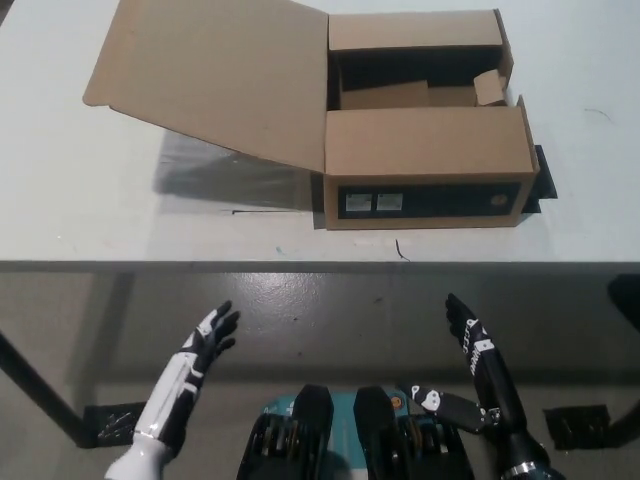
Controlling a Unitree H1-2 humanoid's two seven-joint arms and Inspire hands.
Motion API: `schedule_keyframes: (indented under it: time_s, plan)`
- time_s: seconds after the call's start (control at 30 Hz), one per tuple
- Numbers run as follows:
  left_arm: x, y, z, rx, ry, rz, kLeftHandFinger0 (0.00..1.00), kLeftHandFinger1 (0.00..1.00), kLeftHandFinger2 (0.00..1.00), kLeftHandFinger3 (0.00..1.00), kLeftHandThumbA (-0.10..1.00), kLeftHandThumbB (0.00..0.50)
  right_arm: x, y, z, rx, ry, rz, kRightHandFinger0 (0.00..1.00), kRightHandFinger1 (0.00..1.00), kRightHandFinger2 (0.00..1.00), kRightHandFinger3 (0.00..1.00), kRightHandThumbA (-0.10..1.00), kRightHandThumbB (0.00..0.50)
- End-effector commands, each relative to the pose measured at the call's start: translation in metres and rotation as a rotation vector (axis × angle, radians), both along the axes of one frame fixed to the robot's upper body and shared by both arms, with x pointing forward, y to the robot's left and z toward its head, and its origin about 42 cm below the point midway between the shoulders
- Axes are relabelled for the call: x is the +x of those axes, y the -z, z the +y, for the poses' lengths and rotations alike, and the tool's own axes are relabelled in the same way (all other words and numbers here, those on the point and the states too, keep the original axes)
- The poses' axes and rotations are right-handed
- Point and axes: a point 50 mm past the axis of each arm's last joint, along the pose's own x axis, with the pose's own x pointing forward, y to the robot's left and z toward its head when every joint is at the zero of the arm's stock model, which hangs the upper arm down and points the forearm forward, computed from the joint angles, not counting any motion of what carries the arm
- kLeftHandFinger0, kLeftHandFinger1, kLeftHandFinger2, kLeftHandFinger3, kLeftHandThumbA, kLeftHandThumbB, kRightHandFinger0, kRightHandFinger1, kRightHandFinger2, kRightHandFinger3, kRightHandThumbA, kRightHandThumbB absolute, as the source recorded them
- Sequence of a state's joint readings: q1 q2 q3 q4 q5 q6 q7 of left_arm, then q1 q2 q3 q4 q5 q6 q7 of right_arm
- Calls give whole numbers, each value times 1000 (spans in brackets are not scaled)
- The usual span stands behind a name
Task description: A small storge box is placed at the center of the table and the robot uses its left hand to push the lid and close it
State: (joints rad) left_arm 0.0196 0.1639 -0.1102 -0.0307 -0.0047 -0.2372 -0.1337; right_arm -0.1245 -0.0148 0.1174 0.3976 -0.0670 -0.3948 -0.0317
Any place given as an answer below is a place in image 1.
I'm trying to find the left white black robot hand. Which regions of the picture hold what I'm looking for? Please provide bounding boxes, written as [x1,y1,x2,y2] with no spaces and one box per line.
[130,299,242,449]

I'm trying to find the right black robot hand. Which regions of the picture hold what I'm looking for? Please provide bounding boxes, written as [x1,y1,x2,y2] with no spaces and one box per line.
[408,292,527,437]

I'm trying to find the brown cardboard storage box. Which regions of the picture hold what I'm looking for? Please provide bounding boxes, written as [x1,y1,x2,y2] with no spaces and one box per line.
[83,0,542,232]

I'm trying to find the robot legs with teal torso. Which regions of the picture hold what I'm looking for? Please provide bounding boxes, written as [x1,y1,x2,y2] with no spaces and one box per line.
[239,383,476,480]

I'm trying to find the black floor tape patch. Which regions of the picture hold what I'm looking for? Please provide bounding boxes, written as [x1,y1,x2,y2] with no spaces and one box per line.
[82,401,147,446]
[542,403,615,450]

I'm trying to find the black diagonal table leg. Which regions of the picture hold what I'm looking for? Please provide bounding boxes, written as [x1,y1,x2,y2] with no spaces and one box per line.
[0,329,97,447]

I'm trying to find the small folded cardboard piece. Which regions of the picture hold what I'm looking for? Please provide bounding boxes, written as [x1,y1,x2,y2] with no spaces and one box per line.
[473,69,507,108]

